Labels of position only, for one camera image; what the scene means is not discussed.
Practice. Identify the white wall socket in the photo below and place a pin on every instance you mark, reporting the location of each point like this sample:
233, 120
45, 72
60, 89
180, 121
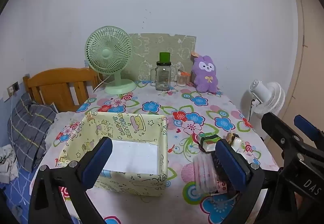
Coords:
10, 90

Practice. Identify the white floor fan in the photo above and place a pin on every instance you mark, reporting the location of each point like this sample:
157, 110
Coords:
268, 97

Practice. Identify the gold candy wrapper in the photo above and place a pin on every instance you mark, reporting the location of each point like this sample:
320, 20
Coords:
236, 141

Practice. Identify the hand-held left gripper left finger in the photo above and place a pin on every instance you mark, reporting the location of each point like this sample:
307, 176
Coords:
97, 160

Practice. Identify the yellow cartoon fabric box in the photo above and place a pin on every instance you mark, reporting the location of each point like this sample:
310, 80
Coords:
126, 122

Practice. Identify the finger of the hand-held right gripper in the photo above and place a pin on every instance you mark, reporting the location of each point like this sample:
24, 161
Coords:
278, 132
306, 125

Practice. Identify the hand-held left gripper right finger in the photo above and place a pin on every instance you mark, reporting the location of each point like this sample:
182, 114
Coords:
230, 163

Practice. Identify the crumpled white cloth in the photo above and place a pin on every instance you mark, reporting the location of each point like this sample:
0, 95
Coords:
7, 163

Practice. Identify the floral tablecloth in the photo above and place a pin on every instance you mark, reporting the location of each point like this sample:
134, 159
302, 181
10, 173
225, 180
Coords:
177, 102

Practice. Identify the purple plush bunny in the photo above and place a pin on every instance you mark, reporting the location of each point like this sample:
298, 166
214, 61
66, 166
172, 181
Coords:
206, 77

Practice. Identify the wooden headboard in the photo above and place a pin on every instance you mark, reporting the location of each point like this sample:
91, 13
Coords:
58, 79

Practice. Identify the beige door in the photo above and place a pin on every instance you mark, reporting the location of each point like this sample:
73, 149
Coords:
308, 62

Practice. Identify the green patterned board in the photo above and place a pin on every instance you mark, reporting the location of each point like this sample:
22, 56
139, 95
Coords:
151, 46

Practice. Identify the white bedding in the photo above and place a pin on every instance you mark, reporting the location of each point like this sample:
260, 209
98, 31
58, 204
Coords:
63, 119

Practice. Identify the grey plaid pillow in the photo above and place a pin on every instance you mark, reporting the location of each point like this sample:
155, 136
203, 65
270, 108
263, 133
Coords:
27, 127

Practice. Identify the pink printed packet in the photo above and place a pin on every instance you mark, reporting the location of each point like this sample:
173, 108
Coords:
222, 186

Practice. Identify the blue bed sheet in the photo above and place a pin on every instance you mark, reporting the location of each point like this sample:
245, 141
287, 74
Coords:
22, 188

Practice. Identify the green desk fan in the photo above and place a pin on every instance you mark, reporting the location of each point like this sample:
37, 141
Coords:
108, 51

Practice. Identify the green tissue packet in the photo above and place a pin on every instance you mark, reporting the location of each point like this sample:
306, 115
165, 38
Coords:
208, 138

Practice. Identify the dark wall switch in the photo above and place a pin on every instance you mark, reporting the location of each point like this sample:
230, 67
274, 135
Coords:
15, 86

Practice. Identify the clear plastic packet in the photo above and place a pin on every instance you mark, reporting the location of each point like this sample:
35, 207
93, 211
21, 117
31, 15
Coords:
205, 173

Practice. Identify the glass jar mug green lid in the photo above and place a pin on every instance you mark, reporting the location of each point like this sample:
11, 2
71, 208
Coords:
163, 79

